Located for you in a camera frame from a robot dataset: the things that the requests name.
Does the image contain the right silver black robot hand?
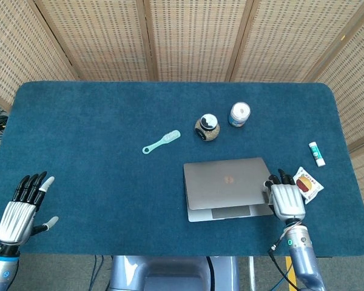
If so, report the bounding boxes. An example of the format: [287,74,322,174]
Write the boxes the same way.
[263,169,306,221]

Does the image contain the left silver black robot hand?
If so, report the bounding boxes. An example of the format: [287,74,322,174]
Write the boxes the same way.
[0,171,59,246]

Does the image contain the silver laptop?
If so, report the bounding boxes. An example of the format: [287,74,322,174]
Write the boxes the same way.
[183,156,275,223]

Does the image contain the white snack packet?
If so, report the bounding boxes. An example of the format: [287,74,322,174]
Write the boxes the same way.
[292,166,325,205]

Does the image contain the white green glue stick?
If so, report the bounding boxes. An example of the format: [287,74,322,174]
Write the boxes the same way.
[308,141,326,167]

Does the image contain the white table leg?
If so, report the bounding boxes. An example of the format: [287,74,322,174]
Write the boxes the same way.
[248,256,257,291]

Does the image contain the blue table mat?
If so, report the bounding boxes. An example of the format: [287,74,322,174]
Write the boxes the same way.
[0,81,364,258]

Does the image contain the white lidded blue jar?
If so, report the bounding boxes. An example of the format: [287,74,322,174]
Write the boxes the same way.
[228,102,251,128]

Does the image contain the glass jar of seeds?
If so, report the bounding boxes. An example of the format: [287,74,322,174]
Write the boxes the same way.
[194,113,221,142]

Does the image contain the mint green plastic brush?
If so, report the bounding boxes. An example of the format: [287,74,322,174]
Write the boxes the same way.
[141,129,181,155]

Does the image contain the grey robot torso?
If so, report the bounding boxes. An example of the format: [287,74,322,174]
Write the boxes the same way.
[107,255,240,291]

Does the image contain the bamboo folding screen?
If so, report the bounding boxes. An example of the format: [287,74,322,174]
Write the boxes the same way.
[0,0,364,225]

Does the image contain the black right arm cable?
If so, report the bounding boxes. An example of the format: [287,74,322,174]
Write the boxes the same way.
[268,232,300,287]

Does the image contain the blue floor cables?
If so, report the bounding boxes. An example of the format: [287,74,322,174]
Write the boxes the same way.
[90,255,106,291]

